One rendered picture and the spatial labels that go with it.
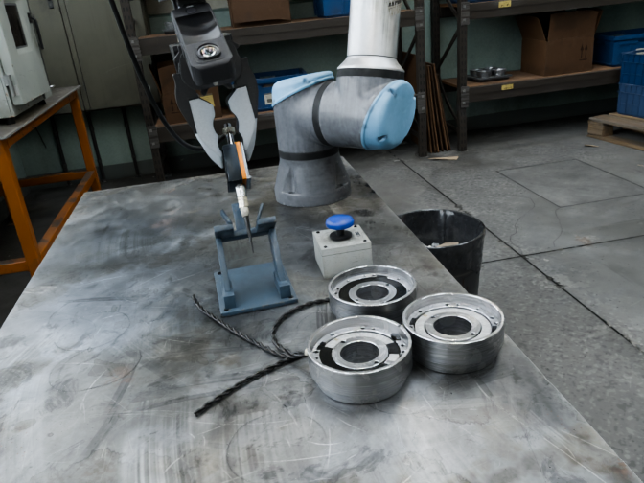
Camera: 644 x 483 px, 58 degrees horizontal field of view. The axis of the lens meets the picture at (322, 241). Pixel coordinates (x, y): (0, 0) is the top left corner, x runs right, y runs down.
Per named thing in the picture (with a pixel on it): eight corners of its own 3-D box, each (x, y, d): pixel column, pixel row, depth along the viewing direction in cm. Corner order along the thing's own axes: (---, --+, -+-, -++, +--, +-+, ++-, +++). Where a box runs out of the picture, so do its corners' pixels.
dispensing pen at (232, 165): (241, 250, 68) (215, 118, 72) (241, 257, 72) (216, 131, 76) (260, 246, 69) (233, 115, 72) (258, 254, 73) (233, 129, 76)
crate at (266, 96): (305, 98, 437) (301, 67, 428) (310, 106, 402) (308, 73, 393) (235, 105, 432) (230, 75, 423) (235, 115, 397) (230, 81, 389)
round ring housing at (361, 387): (424, 355, 63) (423, 321, 61) (396, 418, 54) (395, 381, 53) (333, 341, 67) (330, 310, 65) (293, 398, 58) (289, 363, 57)
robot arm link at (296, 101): (302, 135, 120) (295, 67, 115) (357, 140, 113) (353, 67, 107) (264, 150, 112) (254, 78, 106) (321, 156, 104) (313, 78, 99)
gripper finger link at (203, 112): (218, 159, 78) (208, 88, 74) (226, 170, 73) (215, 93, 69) (195, 163, 77) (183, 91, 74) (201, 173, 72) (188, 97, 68)
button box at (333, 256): (373, 270, 82) (371, 239, 81) (324, 279, 82) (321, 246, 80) (359, 248, 90) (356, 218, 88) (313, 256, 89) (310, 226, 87)
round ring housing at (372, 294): (347, 288, 78) (344, 261, 77) (425, 297, 74) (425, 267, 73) (318, 331, 69) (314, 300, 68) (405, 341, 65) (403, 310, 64)
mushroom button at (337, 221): (358, 252, 83) (356, 219, 81) (331, 257, 82) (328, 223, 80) (352, 241, 86) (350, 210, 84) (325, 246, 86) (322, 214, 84)
